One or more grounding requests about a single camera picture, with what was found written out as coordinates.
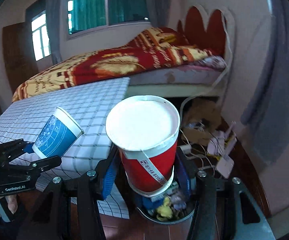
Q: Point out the blue and white paper cup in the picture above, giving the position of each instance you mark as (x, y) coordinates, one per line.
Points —
(59, 133)

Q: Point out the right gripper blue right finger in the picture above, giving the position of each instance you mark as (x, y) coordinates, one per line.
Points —
(183, 177)

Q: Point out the red heart headboard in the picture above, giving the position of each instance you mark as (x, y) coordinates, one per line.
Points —
(207, 31)

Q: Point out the white grid bed sheet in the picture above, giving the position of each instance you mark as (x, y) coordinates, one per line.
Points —
(80, 110)

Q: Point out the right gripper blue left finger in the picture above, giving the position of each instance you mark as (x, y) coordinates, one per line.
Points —
(110, 172)

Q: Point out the black trash bucket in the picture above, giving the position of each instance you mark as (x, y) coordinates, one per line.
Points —
(178, 216)

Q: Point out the green white milk carton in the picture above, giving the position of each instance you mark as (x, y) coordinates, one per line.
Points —
(171, 190)

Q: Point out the blue cloth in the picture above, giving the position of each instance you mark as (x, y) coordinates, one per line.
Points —
(144, 202)

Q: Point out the window with green curtain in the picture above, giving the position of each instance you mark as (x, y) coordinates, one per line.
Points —
(86, 15)

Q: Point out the red yellow patterned blanket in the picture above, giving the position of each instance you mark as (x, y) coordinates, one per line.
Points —
(153, 48)

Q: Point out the brown wooden door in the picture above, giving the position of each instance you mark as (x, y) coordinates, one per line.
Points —
(18, 53)

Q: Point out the side window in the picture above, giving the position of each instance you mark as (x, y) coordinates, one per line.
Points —
(40, 36)

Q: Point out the white router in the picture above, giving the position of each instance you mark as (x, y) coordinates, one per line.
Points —
(220, 146)

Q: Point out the grey hanging cloth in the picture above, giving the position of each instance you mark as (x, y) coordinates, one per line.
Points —
(267, 114)

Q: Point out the grey curtain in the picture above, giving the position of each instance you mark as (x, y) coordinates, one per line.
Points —
(54, 24)

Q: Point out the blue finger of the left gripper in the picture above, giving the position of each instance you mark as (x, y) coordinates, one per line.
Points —
(28, 148)

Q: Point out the red paper cup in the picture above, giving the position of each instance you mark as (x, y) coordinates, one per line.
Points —
(145, 129)

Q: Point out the yellow cloth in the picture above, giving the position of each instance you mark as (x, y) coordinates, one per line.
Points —
(165, 212)

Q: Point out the white power strip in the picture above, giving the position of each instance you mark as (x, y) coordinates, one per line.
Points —
(186, 149)

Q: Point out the floral pillow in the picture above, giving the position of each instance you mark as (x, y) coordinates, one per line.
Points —
(214, 62)

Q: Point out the cardboard box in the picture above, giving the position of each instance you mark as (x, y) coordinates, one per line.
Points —
(202, 119)

